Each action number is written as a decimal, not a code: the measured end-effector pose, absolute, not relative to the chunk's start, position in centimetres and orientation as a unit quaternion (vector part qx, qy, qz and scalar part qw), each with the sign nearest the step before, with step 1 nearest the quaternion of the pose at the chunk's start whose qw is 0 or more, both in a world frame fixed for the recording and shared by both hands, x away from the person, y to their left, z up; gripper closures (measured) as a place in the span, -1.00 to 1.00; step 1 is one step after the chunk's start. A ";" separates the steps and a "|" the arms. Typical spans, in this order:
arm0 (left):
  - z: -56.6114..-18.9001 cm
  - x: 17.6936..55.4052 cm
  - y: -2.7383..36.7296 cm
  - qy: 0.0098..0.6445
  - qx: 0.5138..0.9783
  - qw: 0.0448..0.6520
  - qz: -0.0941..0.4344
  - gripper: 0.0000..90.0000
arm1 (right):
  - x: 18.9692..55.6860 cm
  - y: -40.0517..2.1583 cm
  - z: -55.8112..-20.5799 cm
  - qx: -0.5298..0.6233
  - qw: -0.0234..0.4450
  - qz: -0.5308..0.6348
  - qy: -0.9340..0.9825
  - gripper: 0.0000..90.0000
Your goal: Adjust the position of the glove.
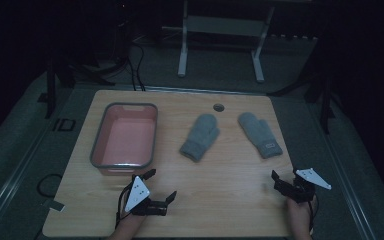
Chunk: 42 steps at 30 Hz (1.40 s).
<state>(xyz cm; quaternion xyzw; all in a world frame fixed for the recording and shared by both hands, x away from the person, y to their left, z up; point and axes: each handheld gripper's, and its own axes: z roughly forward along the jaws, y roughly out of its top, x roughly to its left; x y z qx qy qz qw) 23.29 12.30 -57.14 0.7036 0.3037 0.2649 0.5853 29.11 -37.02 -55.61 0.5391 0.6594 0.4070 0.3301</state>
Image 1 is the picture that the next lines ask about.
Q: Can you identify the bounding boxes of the black floor cables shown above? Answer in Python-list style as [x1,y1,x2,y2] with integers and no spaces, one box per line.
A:
[125,39,147,92]

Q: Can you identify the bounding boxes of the grey tape piece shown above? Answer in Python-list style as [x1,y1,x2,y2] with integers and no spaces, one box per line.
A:
[42,198,66,213]

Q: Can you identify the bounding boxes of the black cable loop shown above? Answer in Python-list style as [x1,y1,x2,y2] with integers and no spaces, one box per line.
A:
[36,172,64,199]

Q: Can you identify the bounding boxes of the pink basin with grey rim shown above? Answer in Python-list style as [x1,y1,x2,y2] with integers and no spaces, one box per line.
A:
[89,102,159,177]

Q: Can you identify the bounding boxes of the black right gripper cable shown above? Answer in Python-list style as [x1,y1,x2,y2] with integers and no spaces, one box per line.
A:
[307,194,319,235]

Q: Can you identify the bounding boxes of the grey mitten with label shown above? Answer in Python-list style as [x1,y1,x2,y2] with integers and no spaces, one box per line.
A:
[237,111,284,160]

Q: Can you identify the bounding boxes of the person's right hand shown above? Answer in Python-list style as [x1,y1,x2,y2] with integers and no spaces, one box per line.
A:
[286,196,315,222]

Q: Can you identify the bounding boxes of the black tripod stand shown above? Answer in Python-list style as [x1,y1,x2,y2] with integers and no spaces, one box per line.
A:
[269,64,337,135]
[37,54,116,120]

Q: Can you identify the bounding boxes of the plain grey mitten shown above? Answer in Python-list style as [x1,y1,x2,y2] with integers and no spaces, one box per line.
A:
[179,113,221,163]

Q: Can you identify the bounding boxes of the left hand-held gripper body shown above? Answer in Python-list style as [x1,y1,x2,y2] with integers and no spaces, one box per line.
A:
[123,174,168,217]

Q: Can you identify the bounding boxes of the black square floor bracket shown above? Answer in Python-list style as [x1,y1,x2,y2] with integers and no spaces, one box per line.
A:
[52,117,77,132]

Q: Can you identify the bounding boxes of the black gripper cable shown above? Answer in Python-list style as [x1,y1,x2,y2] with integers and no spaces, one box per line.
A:
[307,194,319,235]
[114,182,135,230]

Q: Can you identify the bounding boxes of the white metal stand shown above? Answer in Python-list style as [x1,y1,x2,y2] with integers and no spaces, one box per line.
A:
[177,0,276,84]

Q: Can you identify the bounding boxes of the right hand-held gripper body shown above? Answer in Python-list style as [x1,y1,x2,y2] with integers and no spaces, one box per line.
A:
[273,167,333,205]

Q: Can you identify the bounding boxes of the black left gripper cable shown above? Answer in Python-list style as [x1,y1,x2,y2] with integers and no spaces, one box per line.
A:
[114,182,135,230]

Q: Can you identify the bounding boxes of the person's left hand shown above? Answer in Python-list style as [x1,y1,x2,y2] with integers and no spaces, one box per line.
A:
[121,212,148,233]

